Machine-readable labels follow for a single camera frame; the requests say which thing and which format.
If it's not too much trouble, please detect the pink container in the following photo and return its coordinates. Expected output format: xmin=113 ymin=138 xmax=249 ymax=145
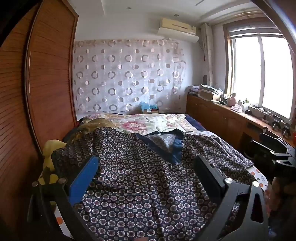
xmin=228 ymin=93 xmax=243 ymax=113

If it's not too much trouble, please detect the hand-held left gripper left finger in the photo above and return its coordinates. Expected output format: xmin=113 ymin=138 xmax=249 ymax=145
xmin=27 ymin=155 xmax=100 ymax=241

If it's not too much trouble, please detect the beige gathered curtain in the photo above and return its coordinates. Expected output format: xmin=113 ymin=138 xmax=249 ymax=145
xmin=200 ymin=23 xmax=215 ymax=88

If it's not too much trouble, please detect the floral quilt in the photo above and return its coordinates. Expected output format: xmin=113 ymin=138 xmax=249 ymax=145
xmin=79 ymin=113 xmax=192 ymax=137

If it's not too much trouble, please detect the dark medallion-patterned shirt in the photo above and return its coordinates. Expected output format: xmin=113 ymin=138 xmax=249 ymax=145
xmin=51 ymin=126 xmax=255 ymax=241

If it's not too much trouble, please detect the blue tissue pack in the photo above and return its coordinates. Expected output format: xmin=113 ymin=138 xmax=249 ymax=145
xmin=140 ymin=101 xmax=160 ymax=114

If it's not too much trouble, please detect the sheer circle-patterned curtain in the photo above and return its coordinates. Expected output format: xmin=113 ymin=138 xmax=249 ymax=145
xmin=73 ymin=38 xmax=185 ymax=114

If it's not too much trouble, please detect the stack of books and papers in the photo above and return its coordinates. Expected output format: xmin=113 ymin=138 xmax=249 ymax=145
xmin=188 ymin=83 xmax=223 ymax=101

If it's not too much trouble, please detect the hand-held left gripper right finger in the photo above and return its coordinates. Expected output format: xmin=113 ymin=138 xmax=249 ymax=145
xmin=193 ymin=155 xmax=270 ymax=241

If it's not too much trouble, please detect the wooden low cabinet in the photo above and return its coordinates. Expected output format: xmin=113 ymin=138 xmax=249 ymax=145
xmin=186 ymin=93 xmax=296 ymax=151

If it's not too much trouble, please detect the wall air conditioner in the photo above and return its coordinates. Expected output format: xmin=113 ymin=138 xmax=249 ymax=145
xmin=157 ymin=17 xmax=200 ymax=43

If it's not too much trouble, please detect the wooden wardrobe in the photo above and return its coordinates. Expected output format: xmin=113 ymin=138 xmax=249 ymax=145
xmin=0 ymin=0 xmax=79 ymax=209

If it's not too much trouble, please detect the navy blanket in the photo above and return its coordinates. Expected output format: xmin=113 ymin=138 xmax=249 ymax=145
xmin=185 ymin=114 xmax=207 ymax=131

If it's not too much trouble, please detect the golden patterned pillow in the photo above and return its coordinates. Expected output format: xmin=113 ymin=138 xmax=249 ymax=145
xmin=77 ymin=118 xmax=118 ymax=133

